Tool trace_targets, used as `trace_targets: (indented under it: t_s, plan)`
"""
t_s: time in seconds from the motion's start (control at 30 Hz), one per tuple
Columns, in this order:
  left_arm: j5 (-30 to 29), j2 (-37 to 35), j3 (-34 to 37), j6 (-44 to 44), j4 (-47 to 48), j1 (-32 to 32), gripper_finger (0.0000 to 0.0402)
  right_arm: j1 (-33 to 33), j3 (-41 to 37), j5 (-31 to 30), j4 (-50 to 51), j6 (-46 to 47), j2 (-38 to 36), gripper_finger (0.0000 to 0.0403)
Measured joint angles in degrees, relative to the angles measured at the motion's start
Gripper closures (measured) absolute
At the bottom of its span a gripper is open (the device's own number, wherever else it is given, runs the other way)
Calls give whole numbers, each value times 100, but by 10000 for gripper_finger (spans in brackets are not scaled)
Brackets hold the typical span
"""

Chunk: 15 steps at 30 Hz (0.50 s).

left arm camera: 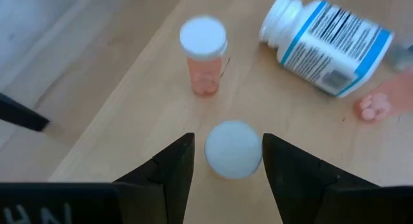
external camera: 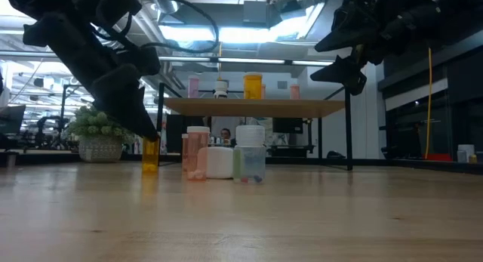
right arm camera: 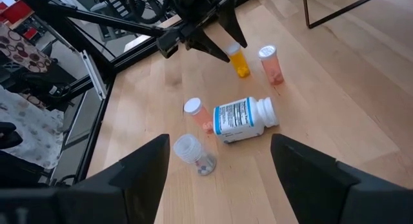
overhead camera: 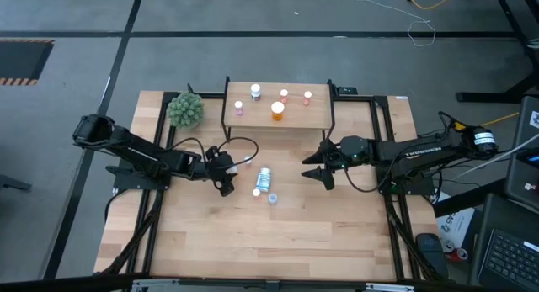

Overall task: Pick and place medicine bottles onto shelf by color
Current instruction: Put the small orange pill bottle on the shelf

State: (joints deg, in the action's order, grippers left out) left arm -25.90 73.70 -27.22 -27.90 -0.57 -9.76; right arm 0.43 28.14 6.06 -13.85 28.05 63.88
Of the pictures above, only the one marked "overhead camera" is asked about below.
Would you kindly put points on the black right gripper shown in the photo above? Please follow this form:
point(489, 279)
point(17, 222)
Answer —
point(355, 151)

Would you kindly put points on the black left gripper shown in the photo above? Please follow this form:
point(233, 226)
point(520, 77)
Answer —
point(217, 161)

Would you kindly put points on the small orange pill bottle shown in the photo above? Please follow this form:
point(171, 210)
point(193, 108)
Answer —
point(231, 170)

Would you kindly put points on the small salmon pill bottle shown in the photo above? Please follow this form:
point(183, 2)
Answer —
point(256, 193)
point(284, 95)
point(247, 160)
point(307, 97)

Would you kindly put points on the large white blue-label bottle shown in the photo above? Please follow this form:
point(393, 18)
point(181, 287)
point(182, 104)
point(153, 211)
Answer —
point(264, 179)

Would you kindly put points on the clear bottle ribbed white cap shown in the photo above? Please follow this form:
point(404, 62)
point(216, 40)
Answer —
point(273, 198)

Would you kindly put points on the large orange pill bottle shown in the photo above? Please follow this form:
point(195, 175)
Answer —
point(277, 110)

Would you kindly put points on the small purple pill bottle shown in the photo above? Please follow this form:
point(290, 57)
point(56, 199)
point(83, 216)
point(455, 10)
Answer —
point(238, 107)

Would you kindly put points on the white bottle dark red label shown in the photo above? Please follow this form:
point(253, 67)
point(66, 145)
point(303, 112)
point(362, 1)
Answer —
point(255, 91)

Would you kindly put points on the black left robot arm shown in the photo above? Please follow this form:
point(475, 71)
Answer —
point(139, 151)

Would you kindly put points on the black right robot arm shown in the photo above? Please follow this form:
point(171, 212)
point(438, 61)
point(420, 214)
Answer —
point(421, 153)

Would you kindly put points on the wooden shelf with black legs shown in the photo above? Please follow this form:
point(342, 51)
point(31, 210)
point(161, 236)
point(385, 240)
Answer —
point(252, 115)

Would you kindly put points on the green potted plant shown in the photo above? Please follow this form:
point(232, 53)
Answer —
point(185, 110)

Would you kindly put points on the small black box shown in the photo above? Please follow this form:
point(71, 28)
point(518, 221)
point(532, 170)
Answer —
point(347, 90)

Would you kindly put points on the white cardboard box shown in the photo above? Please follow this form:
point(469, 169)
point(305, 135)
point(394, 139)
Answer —
point(455, 224)

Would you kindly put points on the black desk bar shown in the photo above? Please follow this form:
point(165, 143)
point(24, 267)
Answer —
point(467, 198)

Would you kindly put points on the red drinks can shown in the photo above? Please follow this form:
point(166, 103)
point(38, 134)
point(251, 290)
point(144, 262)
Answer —
point(460, 254)

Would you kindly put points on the dark laptop lid with sticker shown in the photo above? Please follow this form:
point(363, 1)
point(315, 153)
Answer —
point(520, 174)

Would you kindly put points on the black laptop with keyboard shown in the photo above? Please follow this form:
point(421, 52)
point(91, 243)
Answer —
point(505, 258)

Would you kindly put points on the black chair leg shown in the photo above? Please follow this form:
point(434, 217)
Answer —
point(14, 184)

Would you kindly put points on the black hazard-striped floor mat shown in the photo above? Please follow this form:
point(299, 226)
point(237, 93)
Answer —
point(21, 60)

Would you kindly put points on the black aluminium extrusion frame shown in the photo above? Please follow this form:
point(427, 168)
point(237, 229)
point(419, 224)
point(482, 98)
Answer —
point(167, 97)

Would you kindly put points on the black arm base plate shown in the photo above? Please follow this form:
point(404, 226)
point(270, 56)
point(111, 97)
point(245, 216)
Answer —
point(126, 183)
point(421, 187)

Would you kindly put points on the grey frame crossbar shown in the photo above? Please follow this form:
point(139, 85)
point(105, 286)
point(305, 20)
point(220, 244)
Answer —
point(168, 283)

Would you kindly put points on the black desk frame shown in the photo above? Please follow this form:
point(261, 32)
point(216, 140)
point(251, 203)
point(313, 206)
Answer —
point(484, 96)

